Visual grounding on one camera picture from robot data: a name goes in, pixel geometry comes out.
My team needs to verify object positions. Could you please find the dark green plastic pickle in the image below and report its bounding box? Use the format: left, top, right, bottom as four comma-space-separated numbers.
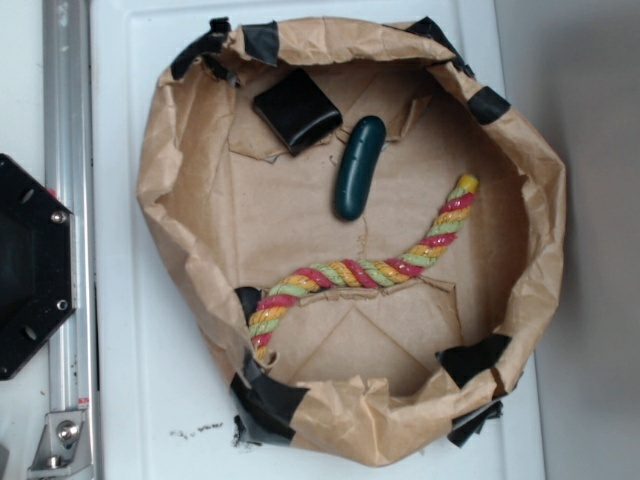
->
334, 116, 386, 221

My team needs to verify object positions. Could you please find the aluminium extrusion rail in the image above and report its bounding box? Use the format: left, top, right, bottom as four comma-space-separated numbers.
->
42, 1, 103, 479

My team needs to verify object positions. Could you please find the black square block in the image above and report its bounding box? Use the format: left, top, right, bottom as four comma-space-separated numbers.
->
253, 69, 343, 156

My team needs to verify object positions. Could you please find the brown paper bag bin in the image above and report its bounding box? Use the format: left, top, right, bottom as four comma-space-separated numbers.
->
137, 17, 567, 466

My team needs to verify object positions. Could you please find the metal corner bracket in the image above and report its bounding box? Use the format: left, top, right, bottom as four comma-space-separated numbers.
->
27, 410, 94, 479

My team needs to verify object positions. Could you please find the white tray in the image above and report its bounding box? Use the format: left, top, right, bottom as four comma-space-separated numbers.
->
90, 1, 545, 479

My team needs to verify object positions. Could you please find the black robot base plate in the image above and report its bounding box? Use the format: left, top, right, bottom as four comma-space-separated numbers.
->
1, 154, 76, 381

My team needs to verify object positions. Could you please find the multicolour twisted rope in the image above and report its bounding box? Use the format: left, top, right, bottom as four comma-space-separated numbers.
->
247, 173, 481, 370

